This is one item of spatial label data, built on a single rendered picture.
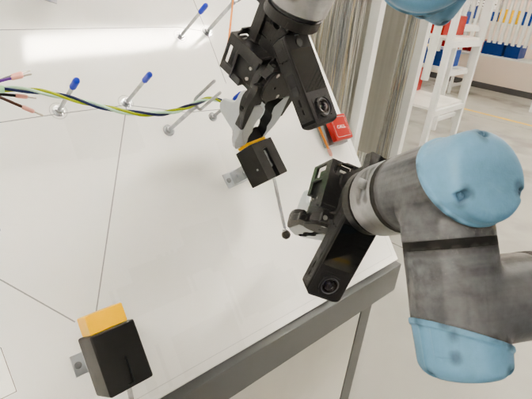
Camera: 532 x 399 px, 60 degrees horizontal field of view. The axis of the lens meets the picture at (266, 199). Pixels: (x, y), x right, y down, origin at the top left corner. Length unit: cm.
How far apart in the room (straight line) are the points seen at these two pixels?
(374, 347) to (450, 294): 170
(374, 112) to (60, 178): 134
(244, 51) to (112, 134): 21
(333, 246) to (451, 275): 17
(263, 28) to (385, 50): 116
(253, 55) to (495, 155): 32
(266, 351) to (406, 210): 38
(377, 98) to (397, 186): 137
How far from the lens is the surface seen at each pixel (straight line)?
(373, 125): 178
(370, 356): 203
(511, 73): 898
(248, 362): 69
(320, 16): 56
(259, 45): 61
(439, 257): 38
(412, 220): 39
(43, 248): 59
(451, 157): 36
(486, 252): 39
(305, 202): 62
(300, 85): 56
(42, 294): 58
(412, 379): 200
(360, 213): 46
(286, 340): 74
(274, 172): 65
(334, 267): 52
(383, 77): 175
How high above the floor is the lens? 134
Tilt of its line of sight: 26 degrees down
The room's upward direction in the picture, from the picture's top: 6 degrees clockwise
